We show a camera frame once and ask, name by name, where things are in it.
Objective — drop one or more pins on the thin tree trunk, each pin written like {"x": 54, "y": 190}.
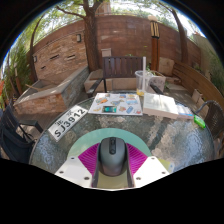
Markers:
{"x": 181, "y": 40}

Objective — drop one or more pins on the dark wall lamp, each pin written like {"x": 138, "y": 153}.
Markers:
{"x": 79, "y": 37}
{"x": 35, "y": 58}

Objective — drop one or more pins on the clear plastic cup with straw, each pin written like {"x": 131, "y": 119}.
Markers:
{"x": 141, "y": 81}

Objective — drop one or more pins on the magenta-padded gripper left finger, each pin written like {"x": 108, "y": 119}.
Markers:
{"x": 88, "y": 160}

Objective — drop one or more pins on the white licence plate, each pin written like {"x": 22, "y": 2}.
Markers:
{"x": 66, "y": 123}

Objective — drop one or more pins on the large tree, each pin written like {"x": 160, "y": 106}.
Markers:
{"x": 90, "y": 43}

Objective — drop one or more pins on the beige square stone slab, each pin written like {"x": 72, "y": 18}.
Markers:
{"x": 166, "y": 66}

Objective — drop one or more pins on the raised stone garden bed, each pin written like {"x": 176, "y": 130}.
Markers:
{"x": 43, "y": 96}

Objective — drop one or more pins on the green pink round mouse pad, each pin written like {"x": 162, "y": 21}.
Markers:
{"x": 110, "y": 132}

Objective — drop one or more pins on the colourful sticker sheet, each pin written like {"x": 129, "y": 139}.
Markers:
{"x": 115, "y": 104}

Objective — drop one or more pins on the dark wicker garden chair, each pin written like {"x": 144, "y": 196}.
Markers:
{"x": 215, "y": 120}

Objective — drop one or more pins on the black slatted garden chair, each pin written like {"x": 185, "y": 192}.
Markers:
{"x": 13, "y": 140}

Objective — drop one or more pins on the dark wooden slatted chair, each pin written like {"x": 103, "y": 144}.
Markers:
{"x": 121, "y": 66}

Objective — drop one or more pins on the curved wooden bench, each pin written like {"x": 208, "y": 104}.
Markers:
{"x": 196, "y": 80}

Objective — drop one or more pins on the wooden garden lamp post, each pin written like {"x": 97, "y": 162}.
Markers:
{"x": 154, "y": 46}

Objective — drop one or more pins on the thick white open book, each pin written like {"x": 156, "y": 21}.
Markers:
{"x": 160, "y": 106}

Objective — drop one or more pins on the grey wall box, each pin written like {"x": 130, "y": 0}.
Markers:
{"x": 106, "y": 52}

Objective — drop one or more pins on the white square planter box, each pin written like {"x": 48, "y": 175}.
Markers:
{"x": 160, "y": 81}

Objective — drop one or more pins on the dark grey computer mouse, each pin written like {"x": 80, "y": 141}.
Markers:
{"x": 112, "y": 155}

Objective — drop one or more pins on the small green packet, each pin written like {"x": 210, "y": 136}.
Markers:
{"x": 200, "y": 121}

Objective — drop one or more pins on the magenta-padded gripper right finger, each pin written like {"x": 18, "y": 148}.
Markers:
{"x": 137, "y": 160}

